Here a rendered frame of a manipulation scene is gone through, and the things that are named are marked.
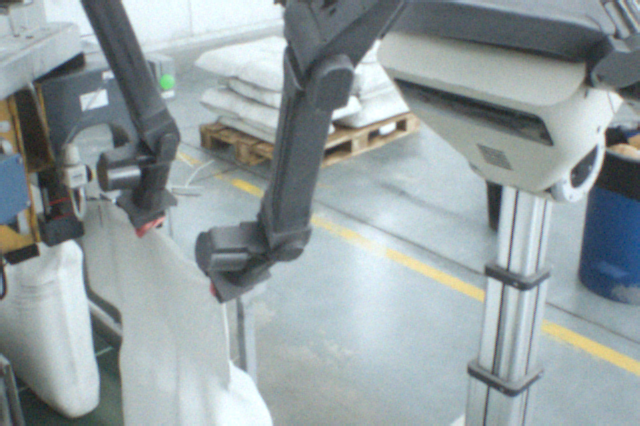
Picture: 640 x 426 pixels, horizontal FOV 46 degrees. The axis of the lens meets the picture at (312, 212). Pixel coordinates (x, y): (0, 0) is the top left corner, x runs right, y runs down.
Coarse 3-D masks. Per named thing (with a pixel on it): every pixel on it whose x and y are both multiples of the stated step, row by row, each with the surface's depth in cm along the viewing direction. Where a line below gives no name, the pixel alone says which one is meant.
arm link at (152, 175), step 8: (152, 160) 134; (144, 168) 133; (152, 168) 133; (160, 168) 133; (168, 168) 135; (144, 176) 134; (152, 176) 134; (160, 176) 135; (168, 176) 137; (144, 184) 136; (152, 184) 135; (160, 184) 136
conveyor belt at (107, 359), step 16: (96, 336) 231; (96, 352) 224; (112, 352) 224; (112, 368) 217; (16, 384) 211; (112, 384) 211; (32, 400) 205; (112, 400) 205; (32, 416) 199; (48, 416) 199; (96, 416) 199; (112, 416) 199
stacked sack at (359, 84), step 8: (368, 64) 466; (376, 64) 467; (360, 72) 455; (368, 72) 455; (376, 72) 458; (384, 72) 462; (360, 80) 451; (368, 80) 452; (376, 80) 458; (384, 80) 463; (352, 88) 456; (360, 88) 451; (368, 88) 456
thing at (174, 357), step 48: (96, 240) 159; (144, 240) 148; (96, 288) 163; (144, 288) 154; (192, 288) 132; (144, 336) 152; (192, 336) 137; (144, 384) 149; (192, 384) 139; (240, 384) 139
